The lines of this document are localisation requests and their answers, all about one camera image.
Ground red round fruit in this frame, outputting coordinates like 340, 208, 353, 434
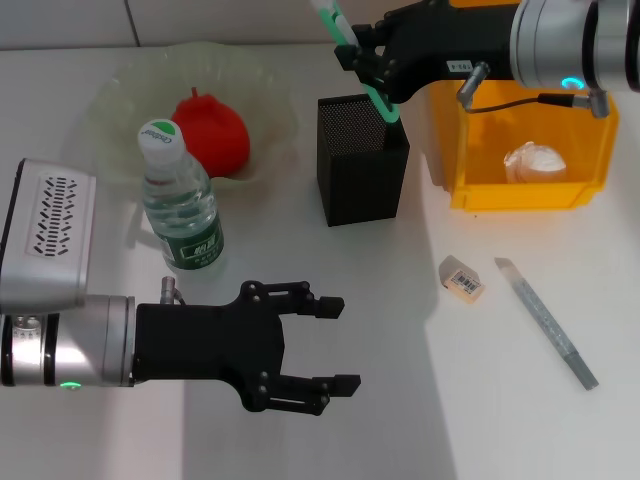
171, 86, 251, 179

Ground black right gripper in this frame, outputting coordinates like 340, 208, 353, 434
335, 0, 520, 105

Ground right wrist connector with cable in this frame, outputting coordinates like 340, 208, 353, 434
457, 60, 612, 120

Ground beige eraser with barcode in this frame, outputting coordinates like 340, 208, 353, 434
438, 254, 487, 305

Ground translucent wavy fruit plate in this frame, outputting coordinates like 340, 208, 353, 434
82, 42, 300, 191

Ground grey metal file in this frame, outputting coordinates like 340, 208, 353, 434
493, 256, 601, 392

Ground wrist connector with cable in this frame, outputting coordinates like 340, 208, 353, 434
159, 277, 187, 306
457, 60, 612, 120

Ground black mesh pen holder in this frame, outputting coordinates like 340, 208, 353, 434
317, 92, 412, 229

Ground clear water bottle green label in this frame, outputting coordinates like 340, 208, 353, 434
137, 118, 226, 275

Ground green white utility knife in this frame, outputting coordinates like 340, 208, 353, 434
312, 0, 402, 125

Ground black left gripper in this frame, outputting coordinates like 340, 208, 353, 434
134, 280, 362, 417

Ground left wrist connector with cable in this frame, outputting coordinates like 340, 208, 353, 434
159, 277, 187, 306

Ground yellow plastic bin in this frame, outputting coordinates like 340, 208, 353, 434
428, 79, 621, 212

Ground white paper ball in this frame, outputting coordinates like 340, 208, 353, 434
503, 141, 569, 185

